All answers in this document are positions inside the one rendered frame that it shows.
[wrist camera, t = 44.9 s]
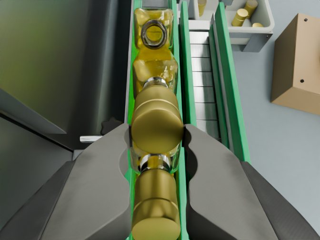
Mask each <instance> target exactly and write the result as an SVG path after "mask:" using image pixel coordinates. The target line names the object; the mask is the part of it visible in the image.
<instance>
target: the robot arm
mask: <svg viewBox="0 0 320 240"><path fill-rule="evenodd" d="M130 130H131V124H127V123H123V124H121V125H120V126H118V127H116V128H115V129H113V130H112V131H110V132H109V133H107V134H105V135H104V136H102V137H101V138H99V139H98V140H96V141H95V142H93V143H92V144H91V145H90V146H88V147H87V148H86V149H85V150H84V151H83V152H81V153H80V154H79V155H78V156H77V158H76V159H75V160H74V161H67V162H65V163H64V164H63V165H62V166H61V167H60V168H59V169H58V170H57V171H56V172H55V173H54V174H53V175H52V176H51V177H50V178H49V179H48V180H47V181H46V182H45V183H44V184H43V185H42V186H41V187H40V188H39V189H38V190H37V191H36V192H35V193H34V194H33V195H32V196H31V197H30V198H29V199H28V200H27V201H26V202H25V203H24V204H23V205H22V206H21V207H20V209H19V210H18V211H17V212H16V213H15V214H14V215H13V216H12V217H11V218H10V219H9V220H8V222H7V223H6V224H5V225H4V226H3V228H2V229H1V230H0V240H126V238H127V237H128V236H129V235H130V233H131V205H130V185H129V182H128V180H127V179H126V178H125V177H124V176H125V174H126V172H127V171H128V170H129V163H128V150H129V148H130V147H132V137H131V131H130ZM181 147H184V149H185V150H186V152H187V153H188V155H187V164H186V170H187V172H188V173H189V174H190V176H191V177H192V179H191V180H190V181H189V188H188V195H187V203H186V230H187V233H188V235H189V236H190V237H191V238H192V239H194V240H320V236H319V235H318V233H317V232H316V231H315V230H314V228H313V227H312V226H311V225H310V224H309V223H308V222H307V220H306V219H305V218H304V217H303V216H302V215H301V214H300V213H299V212H298V211H297V210H296V209H295V208H294V207H293V206H292V205H291V204H290V203H289V202H288V201H287V200H286V199H285V198H284V197H283V196H282V195H281V194H280V193H279V192H278V191H277V190H276V189H275V188H274V187H273V186H272V185H271V184H270V183H269V182H268V181H267V180H266V179H265V178H264V177H263V176H262V175H261V174H260V173H259V172H258V171H256V170H255V169H254V168H253V167H252V166H251V165H250V164H249V163H248V162H247V161H240V160H239V159H238V158H237V157H236V156H235V155H234V154H233V153H232V152H231V151H230V150H229V149H228V148H227V147H225V146H224V145H223V144H221V143H220V142H219V141H217V140H216V139H214V138H213V137H211V136H210V135H208V134H207V133H205V132H203V131H202V130H200V129H198V128H197V127H195V126H194V125H192V124H185V125H184V133H183V137H182V140H181Z"/></svg>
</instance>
